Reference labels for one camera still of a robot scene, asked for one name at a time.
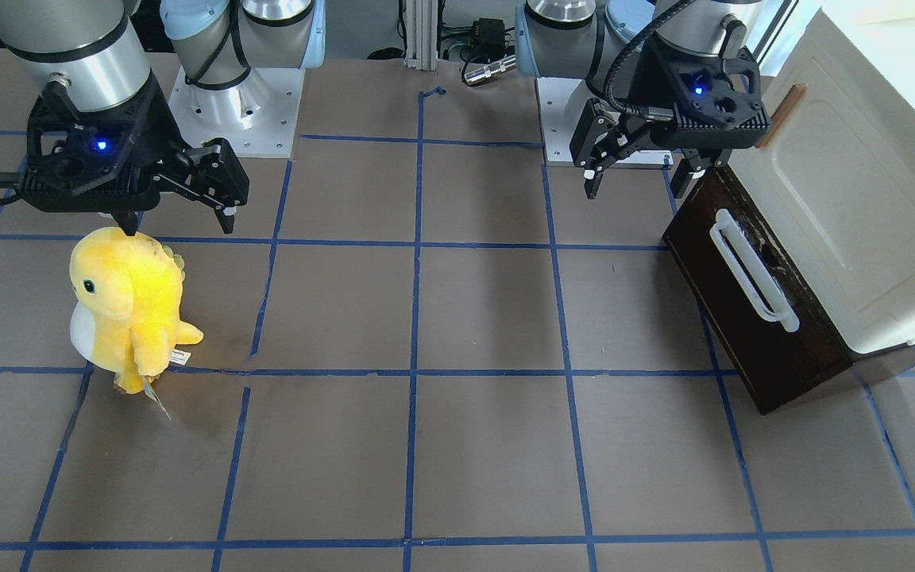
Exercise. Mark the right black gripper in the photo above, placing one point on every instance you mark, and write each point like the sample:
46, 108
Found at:
157, 125

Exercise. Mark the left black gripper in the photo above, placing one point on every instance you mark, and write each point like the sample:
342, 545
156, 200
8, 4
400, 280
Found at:
638, 83

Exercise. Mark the white drawer handle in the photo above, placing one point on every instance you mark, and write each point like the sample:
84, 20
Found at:
756, 283

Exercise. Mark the dark brown wooden drawer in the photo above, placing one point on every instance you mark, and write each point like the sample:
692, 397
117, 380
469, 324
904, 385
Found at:
771, 324

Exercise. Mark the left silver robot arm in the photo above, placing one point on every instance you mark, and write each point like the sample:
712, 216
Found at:
586, 41

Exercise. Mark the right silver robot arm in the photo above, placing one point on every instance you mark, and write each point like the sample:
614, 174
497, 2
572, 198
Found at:
92, 47

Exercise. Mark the yellow plush dinosaur toy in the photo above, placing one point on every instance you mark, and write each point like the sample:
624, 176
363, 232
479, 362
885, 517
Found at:
127, 317

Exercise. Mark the cream plastic storage box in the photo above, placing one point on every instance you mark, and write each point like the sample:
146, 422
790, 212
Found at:
836, 181

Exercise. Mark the aluminium frame post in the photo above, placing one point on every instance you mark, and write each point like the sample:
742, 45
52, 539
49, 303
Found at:
421, 34

